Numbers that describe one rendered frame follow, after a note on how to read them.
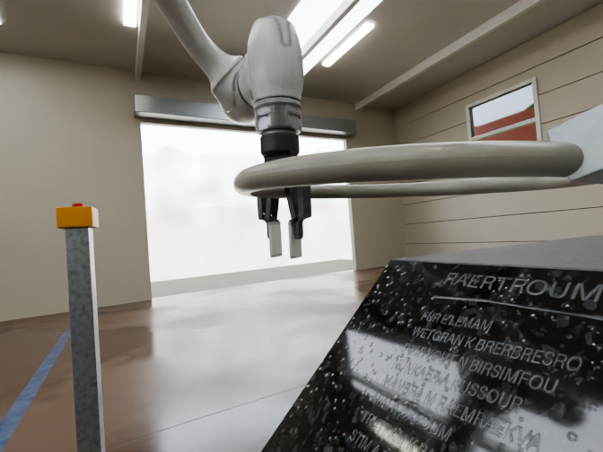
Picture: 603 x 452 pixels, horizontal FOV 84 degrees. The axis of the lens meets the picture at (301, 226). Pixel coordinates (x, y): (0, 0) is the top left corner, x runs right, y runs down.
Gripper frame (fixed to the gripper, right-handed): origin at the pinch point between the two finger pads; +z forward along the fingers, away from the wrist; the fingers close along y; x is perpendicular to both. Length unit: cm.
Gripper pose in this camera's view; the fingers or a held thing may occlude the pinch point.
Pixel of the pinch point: (284, 240)
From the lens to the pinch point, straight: 65.4
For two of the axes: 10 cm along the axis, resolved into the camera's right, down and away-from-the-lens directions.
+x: 6.3, -0.7, 7.7
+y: 7.7, -0.1, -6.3
